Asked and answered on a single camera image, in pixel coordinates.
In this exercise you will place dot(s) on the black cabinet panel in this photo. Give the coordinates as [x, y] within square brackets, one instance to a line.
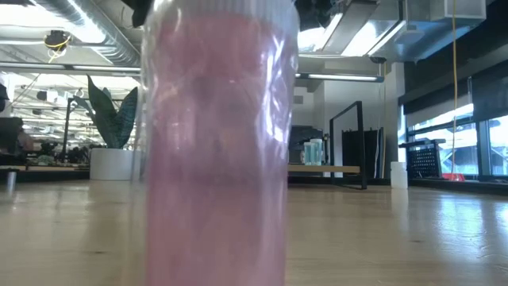
[371, 153]

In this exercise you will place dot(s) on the red flat object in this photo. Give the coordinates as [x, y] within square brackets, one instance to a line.
[452, 177]

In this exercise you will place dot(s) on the white round plant pot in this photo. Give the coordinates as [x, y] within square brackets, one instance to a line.
[112, 164]

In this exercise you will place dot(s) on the black monitor screen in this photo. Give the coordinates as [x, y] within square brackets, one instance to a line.
[10, 135]

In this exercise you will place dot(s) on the black perforated metal cart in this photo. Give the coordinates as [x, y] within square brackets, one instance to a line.
[424, 161]

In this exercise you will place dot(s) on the small silver cylinder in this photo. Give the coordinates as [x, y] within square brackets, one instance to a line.
[11, 182]

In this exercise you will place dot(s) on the dark dome ceiling camera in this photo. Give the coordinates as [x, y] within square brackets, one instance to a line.
[378, 60]

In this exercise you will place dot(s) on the thin black metal post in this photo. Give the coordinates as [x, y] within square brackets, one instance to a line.
[66, 127]

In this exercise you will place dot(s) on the black boxy machine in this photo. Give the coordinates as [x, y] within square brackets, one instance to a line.
[301, 135]

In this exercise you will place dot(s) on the pink medicine bottle white cap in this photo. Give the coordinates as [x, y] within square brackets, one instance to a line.
[218, 159]

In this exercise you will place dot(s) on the green succulent plant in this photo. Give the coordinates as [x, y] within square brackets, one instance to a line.
[113, 119]

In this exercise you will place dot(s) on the clear white medicine bottle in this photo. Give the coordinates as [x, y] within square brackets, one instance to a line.
[399, 175]

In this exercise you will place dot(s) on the person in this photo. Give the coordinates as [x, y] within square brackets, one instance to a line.
[25, 142]

